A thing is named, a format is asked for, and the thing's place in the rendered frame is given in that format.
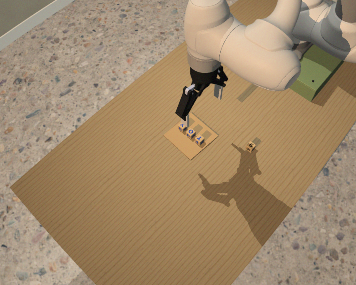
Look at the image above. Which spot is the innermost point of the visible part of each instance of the light orange mat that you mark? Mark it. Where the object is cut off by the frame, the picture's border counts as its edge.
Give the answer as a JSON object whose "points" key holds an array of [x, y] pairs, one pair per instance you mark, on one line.
{"points": [[186, 145]]}

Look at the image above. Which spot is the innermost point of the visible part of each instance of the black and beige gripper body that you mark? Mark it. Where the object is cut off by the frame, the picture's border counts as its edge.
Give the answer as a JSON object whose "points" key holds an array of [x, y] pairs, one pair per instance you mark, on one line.
{"points": [[199, 78]]}

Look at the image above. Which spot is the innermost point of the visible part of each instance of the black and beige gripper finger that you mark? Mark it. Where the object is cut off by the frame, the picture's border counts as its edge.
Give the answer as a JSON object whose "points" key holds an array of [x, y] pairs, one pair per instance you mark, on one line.
{"points": [[219, 83], [187, 100]]}

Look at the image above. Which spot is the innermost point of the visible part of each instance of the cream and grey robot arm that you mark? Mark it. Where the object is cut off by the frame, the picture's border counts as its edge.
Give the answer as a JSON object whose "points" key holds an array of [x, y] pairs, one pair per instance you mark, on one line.
{"points": [[267, 53]]}

